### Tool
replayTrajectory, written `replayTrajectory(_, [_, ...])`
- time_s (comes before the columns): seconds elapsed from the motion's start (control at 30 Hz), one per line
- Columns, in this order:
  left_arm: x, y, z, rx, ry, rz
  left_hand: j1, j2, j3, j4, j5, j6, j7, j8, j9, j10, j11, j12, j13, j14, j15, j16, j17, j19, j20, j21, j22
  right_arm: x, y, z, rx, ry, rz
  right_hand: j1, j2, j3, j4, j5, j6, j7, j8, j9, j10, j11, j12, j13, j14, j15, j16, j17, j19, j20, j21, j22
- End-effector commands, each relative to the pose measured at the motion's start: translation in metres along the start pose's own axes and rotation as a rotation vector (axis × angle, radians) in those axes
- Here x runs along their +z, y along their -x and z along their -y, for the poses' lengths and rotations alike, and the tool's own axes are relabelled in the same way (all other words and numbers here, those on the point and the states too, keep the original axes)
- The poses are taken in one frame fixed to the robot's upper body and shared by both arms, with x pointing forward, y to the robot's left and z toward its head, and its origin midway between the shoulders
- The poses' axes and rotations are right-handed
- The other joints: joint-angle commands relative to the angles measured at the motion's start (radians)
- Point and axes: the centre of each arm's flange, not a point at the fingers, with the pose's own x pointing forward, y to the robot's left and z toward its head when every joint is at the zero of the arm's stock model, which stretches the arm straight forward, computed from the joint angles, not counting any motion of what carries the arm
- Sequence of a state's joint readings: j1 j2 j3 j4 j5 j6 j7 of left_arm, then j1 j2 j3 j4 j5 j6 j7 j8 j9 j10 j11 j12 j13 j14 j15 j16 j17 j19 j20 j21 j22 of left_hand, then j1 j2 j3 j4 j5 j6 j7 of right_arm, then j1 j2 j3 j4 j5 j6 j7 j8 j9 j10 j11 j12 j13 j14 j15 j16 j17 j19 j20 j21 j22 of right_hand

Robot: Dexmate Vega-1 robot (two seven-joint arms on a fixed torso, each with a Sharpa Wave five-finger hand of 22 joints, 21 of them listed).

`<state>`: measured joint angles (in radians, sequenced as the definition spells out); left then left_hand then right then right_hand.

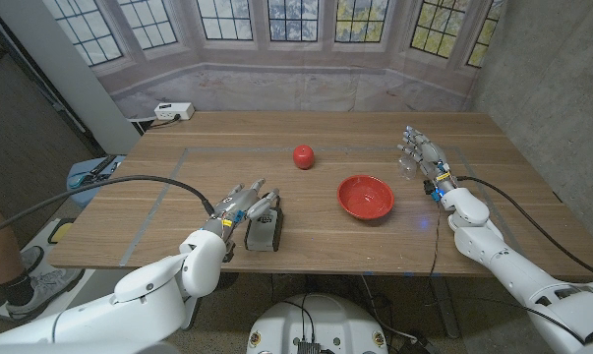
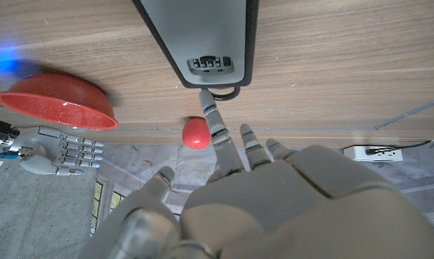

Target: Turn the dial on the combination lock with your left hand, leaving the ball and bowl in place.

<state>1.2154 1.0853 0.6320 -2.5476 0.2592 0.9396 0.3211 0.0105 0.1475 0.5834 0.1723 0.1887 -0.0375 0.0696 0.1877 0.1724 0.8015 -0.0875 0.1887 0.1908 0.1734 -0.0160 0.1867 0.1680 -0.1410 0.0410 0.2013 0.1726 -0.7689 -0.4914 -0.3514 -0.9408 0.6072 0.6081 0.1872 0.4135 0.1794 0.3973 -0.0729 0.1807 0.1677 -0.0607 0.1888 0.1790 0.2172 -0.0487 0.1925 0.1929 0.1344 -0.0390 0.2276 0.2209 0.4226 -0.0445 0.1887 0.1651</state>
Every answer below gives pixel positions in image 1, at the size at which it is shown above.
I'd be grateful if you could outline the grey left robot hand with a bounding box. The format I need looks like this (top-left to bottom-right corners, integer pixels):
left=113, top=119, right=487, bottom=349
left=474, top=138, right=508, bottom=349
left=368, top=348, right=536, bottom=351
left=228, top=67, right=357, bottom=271
left=202, top=177, right=281, bottom=242

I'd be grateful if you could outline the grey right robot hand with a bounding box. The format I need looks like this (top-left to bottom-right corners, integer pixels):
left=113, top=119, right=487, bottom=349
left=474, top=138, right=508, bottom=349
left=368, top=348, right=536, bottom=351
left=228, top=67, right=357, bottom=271
left=396, top=125, right=458, bottom=197

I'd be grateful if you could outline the grey combination lock box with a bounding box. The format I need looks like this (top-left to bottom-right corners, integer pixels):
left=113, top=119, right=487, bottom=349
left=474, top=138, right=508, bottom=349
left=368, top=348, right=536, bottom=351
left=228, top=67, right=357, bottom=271
left=244, top=196, right=284, bottom=253

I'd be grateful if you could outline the red bowl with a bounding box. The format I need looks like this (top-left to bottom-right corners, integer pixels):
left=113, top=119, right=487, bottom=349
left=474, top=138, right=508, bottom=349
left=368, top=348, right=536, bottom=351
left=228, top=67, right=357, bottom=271
left=336, top=174, right=395, bottom=221

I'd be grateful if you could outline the red ball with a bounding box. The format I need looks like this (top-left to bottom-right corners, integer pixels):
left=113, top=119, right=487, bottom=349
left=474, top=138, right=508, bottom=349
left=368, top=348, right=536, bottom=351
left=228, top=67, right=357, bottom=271
left=292, top=144, right=316, bottom=171

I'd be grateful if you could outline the small clear plastic cup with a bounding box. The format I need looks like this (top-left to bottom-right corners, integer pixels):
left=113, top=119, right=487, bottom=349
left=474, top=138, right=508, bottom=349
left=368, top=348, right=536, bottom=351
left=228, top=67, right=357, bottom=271
left=397, top=155, right=418, bottom=181

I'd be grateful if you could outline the white power strip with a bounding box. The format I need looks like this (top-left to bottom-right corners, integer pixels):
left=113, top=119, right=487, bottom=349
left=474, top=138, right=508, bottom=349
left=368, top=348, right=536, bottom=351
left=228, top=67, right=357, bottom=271
left=153, top=101, right=196, bottom=122

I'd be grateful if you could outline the grey table leg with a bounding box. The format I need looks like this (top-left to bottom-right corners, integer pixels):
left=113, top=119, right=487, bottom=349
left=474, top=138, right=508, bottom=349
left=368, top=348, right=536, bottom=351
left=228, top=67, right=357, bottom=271
left=180, top=294, right=207, bottom=331
left=431, top=274, right=462, bottom=340

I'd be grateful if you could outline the printed window backdrop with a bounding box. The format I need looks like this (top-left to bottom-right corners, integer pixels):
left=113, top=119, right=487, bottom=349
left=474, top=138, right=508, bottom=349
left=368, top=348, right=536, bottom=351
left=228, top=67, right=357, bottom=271
left=42, top=0, right=506, bottom=119

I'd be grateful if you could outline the black remote control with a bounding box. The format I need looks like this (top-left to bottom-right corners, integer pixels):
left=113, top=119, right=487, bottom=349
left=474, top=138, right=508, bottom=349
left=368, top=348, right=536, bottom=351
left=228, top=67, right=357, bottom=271
left=89, top=154, right=119, bottom=176

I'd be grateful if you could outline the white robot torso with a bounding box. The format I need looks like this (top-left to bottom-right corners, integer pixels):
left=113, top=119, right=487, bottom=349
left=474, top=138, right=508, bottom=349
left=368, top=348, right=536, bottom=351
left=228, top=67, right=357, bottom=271
left=246, top=293, right=389, bottom=354

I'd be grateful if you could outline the blue round stool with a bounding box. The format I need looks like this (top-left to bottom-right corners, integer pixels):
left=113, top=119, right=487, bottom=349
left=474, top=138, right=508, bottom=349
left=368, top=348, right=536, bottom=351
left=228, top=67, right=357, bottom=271
left=66, top=154, right=127, bottom=209

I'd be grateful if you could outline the yellow and black floor object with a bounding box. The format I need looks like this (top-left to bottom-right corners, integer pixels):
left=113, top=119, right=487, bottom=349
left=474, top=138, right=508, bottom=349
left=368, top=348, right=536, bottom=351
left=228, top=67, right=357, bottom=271
left=47, top=219, right=76, bottom=246

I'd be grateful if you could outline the grey sneaker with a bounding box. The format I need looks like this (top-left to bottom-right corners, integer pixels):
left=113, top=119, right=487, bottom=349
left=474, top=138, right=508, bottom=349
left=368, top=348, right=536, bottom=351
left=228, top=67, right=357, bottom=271
left=5, top=267, right=86, bottom=321
left=15, top=245, right=45, bottom=276

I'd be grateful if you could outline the white slanted pillar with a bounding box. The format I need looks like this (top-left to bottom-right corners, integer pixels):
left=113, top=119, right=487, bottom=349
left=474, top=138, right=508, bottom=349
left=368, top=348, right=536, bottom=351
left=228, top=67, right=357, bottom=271
left=0, top=0, right=143, bottom=154

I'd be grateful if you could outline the thin black hanging cable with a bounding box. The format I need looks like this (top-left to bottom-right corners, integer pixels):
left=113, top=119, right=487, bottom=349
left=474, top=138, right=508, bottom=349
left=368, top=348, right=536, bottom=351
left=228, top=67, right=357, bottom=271
left=429, top=199, right=443, bottom=275

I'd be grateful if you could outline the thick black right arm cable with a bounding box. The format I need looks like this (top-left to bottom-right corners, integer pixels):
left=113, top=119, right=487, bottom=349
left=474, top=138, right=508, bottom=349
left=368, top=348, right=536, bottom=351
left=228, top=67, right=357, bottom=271
left=455, top=175, right=593, bottom=280

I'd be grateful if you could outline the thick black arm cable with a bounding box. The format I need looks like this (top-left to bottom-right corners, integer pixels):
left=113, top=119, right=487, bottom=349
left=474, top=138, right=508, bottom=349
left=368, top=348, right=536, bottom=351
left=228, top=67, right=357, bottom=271
left=0, top=174, right=216, bottom=242
left=455, top=175, right=593, bottom=280

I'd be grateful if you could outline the black power strip cord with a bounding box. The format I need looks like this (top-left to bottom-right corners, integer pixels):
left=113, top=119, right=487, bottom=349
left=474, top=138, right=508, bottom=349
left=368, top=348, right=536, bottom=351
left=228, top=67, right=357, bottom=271
left=141, top=115, right=182, bottom=132

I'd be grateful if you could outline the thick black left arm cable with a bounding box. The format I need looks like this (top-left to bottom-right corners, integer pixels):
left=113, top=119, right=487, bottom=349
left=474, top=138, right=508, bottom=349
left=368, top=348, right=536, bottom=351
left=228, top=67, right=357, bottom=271
left=0, top=174, right=216, bottom=242

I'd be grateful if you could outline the teal handled tool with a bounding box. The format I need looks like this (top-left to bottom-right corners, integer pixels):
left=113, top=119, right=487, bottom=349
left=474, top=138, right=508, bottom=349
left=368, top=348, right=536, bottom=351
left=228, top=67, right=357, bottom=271
left=68, top=172, right=111, bottom=191

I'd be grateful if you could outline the white floor cable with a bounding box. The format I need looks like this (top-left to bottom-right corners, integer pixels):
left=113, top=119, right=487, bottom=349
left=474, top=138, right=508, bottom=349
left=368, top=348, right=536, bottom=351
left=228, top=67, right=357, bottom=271
left=359, top=274, right=420, bottom=344

